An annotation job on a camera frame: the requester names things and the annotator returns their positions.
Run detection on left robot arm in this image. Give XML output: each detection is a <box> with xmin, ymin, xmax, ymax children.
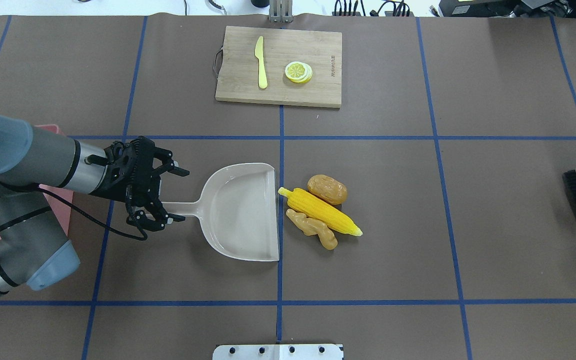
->
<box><xmin>0</xmin><ymin>115</ymin><xmax>189</xmax><ymax>297</ymax></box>

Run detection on beige plastic dustpan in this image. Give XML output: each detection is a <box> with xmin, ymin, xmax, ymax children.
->
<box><xmin>163</xmin><ymin>162</ymin><xmax>281</xmax><ymax>262</ymax></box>

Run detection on yellow plastic knife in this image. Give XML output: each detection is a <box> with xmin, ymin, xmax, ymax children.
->
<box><xmin>254</xmin><ymin>35</ymin><xmax>268</xmax><ymax>90</ymax></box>

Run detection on yellow lemon slices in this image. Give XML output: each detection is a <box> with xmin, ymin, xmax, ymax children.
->
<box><xmin>284</xmin><ymin>61</ymin><xmax>314</xmax><ymax>84</ymax></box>

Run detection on yellow toy ginger root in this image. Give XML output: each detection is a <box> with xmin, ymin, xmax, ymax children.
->
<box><xmin>286</xmin><ymin>208</ymin><xmax>338</xmax><ymax>251</ymax></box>

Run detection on yellow toy corn cob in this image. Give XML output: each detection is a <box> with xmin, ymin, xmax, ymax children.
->
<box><xmin>278</xmin><ymin>187</ymin><xmax>363</xmax><ymax>237</ymax></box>

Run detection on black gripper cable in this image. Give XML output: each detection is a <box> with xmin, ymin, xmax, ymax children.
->
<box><xmin>0</xmin><ymin>185</ymin><xmax>149</xmax><ymax>242</ymax></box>

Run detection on brown toy potato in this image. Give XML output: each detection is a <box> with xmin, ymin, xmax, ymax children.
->
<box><xmin>306</xmin><ymin>174</ymin><xmax>348</xmax><ymax>206</ymax></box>

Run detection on bamboo cutting board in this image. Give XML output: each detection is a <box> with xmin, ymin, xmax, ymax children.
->
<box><xmin>215</xmin><ymin>25</ymin><xmax>343</xmax><ymax>109</ymax></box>

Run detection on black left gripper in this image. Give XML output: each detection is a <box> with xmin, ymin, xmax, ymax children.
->
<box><xmin>90</xmin><ymin>136</ymin><xmax>190</xmax><ymax>232</ymax></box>

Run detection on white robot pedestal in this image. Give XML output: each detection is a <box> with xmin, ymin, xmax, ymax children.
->
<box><xmin>212</xmin><ymin>343</ymin><xmax>345</xmax><ymax>360</ymax></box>

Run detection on aluminium frame post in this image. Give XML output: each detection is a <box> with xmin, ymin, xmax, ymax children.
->
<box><xmin>269</xmin><ymin>0</ymin><xmax>294</xmax><ymax>23</ymax></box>

